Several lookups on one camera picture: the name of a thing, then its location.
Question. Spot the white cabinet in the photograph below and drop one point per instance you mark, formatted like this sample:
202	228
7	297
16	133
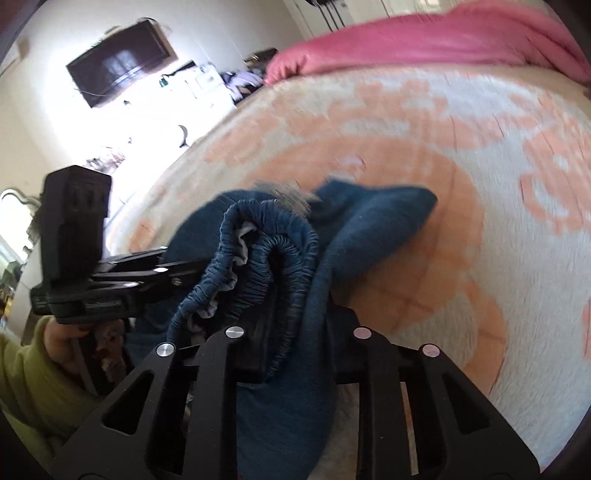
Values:
207	85

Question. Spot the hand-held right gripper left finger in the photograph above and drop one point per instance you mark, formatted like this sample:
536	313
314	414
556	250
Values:
217	374

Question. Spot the person's left forearm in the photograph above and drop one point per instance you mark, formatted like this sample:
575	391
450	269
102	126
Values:
37	397

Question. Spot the peach and white patterned blanket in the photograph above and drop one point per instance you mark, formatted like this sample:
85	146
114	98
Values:
461	230

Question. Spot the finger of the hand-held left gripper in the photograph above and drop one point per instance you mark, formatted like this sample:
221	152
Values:
152	274

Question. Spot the purple cloth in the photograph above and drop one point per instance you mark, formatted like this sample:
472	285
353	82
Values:
242	83

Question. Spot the blue denim pants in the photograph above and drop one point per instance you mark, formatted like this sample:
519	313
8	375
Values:
369	217

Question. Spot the black wall rack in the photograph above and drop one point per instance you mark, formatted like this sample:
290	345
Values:
325	11

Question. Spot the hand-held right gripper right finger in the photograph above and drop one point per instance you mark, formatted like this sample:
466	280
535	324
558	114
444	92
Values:
351	357

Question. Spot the pink quilt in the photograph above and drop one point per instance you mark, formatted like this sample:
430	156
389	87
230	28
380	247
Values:
415	41

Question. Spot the person's left hand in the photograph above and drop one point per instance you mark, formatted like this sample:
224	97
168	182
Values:
60	346

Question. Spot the black wall television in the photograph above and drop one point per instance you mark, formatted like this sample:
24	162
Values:
117	62

